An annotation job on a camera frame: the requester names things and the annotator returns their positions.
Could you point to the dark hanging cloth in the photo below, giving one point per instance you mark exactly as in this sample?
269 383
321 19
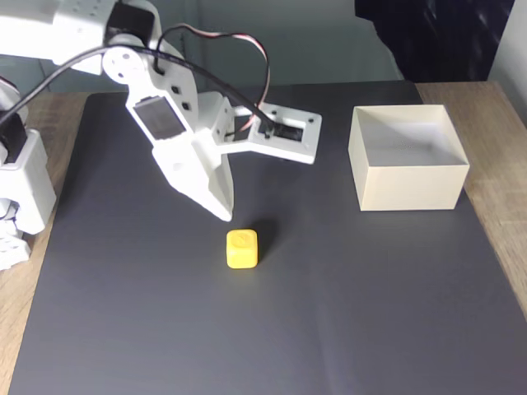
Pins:
444 41

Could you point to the pale green panel door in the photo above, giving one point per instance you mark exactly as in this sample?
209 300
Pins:
82 80

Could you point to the yellow cube block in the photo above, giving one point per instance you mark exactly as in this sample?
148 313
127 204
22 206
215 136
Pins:
242 251

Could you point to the black table mat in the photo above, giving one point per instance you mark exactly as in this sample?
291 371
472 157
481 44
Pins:
247 329

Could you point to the white open box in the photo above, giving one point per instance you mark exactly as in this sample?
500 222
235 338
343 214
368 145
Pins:
411 189

